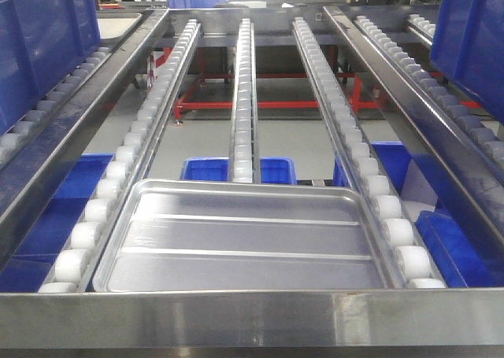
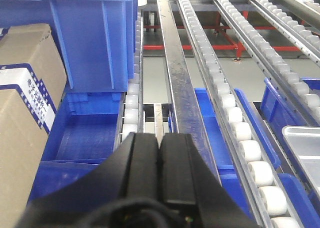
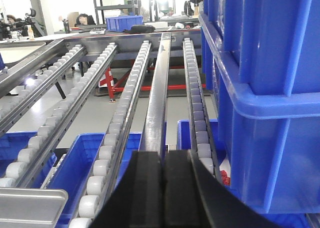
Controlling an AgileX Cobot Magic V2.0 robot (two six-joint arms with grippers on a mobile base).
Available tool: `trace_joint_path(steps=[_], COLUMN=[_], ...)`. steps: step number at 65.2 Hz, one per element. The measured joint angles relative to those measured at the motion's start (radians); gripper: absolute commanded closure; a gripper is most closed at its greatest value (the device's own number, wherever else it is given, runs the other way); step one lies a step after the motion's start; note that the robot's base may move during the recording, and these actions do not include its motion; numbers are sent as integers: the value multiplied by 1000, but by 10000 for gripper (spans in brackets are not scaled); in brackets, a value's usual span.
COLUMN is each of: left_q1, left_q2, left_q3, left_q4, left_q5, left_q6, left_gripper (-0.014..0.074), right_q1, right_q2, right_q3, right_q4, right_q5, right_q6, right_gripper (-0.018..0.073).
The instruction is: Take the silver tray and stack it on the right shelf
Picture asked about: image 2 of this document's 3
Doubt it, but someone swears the open blue bin lower left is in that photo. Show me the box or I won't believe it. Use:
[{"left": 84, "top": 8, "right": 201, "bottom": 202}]
[{"left": 29, "top": 93, "right": 124, "bottom": 201}]

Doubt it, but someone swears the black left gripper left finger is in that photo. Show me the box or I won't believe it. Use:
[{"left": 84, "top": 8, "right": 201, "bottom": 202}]
[{"left": 17, "top": 133, "right": 160, "bottom": 227}]

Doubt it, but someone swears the large blue plastic crate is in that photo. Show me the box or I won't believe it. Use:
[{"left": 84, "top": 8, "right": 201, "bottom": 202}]
[{"left": 0, "top": 0, "right": 138, "bottom": 93}]

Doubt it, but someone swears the small silver ribbed tray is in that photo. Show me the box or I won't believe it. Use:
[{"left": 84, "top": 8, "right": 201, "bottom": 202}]
[{"left": 282, "top": 126, "right": 320, "bottom": 192}]

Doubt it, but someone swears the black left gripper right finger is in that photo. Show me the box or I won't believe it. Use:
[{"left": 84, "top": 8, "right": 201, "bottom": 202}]
[{"left": 159, "top": 133, "right": 258, "bottom": 227}]

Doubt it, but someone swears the brown cardboard box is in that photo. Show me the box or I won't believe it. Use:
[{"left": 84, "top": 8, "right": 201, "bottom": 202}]
[{"left": 0, "top": 24, "right": 67, "bottom": 227}]

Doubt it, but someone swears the blue bin under rollers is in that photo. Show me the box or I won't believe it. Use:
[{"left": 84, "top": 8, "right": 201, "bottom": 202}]
[{"left": 193, "top": 87, "right": 281, "bottom": 173}]

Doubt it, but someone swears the blue bin far right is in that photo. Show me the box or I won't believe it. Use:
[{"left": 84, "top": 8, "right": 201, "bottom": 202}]
[{"left": 260, "top": 78, "right": 309, "bottom": 148}]

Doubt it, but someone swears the steel divider rail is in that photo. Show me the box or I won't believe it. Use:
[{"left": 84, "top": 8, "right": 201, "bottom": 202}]
[{"left": 156, "top": 0, "right": 220, "bottom": 180}]

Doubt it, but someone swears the white roller track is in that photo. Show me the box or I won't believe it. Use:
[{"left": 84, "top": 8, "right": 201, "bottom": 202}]
[
  {"left": 213, "top": 0, "right": 320, "bottom": 126},
  {"left": 176, "top": 0, "right": 303, "bottom": 227}
]

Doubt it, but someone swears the red metal floor frame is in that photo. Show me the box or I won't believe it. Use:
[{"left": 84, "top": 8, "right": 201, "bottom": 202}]
[{"left": 143, "top": 11, "right": 303, "bottom": 60}]

